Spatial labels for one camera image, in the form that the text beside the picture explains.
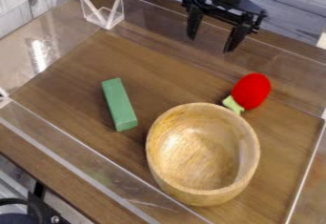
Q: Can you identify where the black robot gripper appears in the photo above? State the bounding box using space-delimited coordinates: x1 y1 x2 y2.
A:
181 0 267 52

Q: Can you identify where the red plush strawberry toy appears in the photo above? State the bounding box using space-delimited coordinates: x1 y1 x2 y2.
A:
221 72 271 114

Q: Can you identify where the green rectangular block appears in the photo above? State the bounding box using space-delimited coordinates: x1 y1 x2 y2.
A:
101 78 137 132

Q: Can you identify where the wooden bowl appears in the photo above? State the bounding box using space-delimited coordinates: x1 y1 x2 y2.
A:
145 103 260 207

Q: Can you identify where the clear acrylic corner bracket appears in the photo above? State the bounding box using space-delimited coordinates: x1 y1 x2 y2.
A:
80 0 124 30

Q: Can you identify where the black clamp with cable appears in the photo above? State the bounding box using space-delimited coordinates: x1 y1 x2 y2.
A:
0 183 70 224

